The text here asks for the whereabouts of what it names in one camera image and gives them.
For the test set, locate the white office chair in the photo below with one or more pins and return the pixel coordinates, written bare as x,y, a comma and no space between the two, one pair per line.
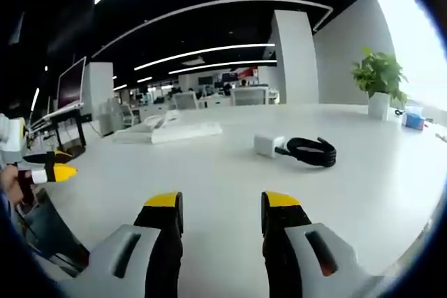
185,100
249,96

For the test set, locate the white cloth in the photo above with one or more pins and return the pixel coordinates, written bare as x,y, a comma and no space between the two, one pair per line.
181,132

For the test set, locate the green plant in white pot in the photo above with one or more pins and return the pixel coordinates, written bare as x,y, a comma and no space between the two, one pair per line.
380,78

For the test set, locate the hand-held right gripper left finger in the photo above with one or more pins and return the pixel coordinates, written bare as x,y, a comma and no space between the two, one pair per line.
122,242

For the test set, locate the white charger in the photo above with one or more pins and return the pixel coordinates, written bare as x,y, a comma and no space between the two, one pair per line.
265,144

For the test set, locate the person's left hand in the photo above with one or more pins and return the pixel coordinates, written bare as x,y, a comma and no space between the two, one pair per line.
10,181

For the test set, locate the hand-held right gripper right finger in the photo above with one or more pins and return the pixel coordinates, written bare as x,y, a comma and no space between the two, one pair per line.
314,242

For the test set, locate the blue tissue box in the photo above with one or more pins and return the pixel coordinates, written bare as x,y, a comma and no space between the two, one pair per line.
413,120

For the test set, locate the white desk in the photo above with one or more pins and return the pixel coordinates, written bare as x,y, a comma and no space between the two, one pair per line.
216,176

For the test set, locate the silver computer monitor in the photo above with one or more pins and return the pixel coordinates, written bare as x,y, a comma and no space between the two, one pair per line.
71,85

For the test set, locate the person's denim leg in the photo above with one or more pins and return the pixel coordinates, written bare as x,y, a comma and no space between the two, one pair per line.
52,228

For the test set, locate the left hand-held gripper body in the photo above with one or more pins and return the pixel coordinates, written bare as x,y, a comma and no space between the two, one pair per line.
12,137

